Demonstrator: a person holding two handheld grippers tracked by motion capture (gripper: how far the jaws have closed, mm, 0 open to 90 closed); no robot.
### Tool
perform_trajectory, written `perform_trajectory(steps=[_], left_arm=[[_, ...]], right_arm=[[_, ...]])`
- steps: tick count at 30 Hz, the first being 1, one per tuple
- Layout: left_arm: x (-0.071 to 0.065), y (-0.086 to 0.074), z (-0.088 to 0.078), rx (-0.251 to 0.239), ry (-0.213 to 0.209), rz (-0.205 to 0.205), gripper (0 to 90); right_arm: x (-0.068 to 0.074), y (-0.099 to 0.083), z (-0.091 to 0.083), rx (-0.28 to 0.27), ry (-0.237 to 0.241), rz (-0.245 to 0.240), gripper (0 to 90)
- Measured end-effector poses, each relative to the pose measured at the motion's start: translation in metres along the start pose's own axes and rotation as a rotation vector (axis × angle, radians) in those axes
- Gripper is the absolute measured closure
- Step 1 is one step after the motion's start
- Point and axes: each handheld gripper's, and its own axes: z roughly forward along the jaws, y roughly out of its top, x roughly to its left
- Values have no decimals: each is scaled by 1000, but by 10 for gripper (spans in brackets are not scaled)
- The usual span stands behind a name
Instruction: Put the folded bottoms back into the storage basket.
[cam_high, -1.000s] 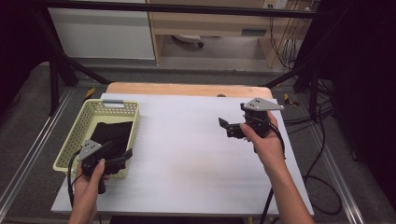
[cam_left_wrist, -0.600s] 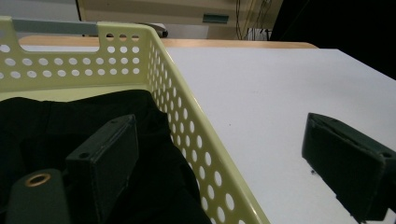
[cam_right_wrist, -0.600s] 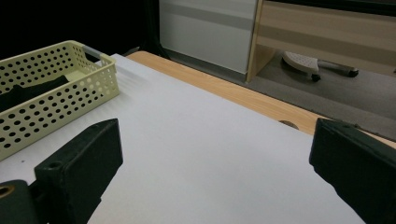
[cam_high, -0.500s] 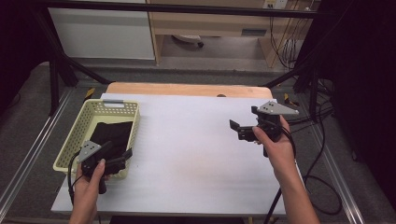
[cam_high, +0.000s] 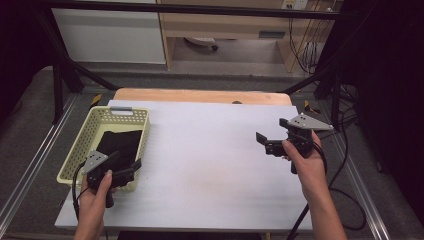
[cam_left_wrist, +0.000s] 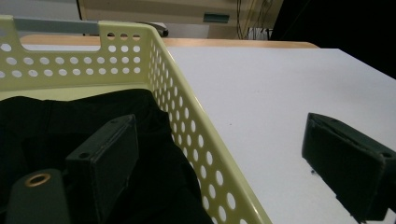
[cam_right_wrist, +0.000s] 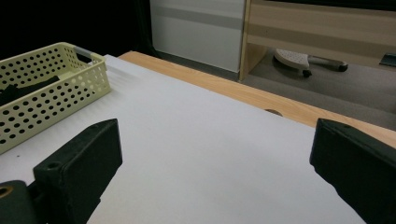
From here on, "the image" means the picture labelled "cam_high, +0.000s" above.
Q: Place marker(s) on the white chair base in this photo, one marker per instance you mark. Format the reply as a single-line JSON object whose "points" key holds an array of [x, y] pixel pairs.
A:
{"points": [[201, 41]]}

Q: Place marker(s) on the white cabinet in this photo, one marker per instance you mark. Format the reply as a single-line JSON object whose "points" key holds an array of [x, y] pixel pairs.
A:
{"points": [[110, 36]]}

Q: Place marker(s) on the person's left hand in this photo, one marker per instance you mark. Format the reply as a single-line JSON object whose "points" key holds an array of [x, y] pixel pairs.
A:
{"points": [[95, 203]]}

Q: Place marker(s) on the yellow perforated plastic basket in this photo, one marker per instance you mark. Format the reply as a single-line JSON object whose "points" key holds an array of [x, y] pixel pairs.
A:
{"points": [[83, 150]]}

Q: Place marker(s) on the black metal frame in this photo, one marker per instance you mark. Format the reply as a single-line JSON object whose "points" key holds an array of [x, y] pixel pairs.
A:
{"points": [[186, 9]]}

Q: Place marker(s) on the aluminium floor rail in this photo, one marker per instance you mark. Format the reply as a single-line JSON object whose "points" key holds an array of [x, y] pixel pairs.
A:
{"points": [[363, 190], [33, 163]]}

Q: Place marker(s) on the person's right hand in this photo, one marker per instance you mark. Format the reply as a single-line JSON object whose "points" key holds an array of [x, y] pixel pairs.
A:
{"points": [[308, 173]]}

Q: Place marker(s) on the black cloth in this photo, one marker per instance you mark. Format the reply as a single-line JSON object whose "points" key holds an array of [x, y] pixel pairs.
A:
{"points": [[120, 146]]}

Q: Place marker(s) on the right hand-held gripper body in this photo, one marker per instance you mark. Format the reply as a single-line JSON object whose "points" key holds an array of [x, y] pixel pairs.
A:
{"points": [[306, 124]]}

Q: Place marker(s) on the yellow black tape piece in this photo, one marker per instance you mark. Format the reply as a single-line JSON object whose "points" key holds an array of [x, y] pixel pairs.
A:
{"points": [[310, 107], [96, 100]]}

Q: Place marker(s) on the white wall socket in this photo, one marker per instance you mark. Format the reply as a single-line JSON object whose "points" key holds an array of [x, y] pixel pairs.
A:
{"points": [[295, 4]]}

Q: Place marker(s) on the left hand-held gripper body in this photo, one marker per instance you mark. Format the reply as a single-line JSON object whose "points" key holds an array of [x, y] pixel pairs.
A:
{"points": [[95, 161]]}

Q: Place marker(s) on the light wooden desk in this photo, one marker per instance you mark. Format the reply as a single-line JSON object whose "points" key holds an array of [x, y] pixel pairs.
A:
{"points": [[226, 25]]}

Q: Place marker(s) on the white foam board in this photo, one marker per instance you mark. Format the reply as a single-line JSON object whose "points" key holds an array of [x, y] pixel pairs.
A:
{"points": [[206, 166]]}

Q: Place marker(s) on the black curtain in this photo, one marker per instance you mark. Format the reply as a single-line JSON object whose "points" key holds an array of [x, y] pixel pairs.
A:
{"points": [[18, 50], [390, 83]]}

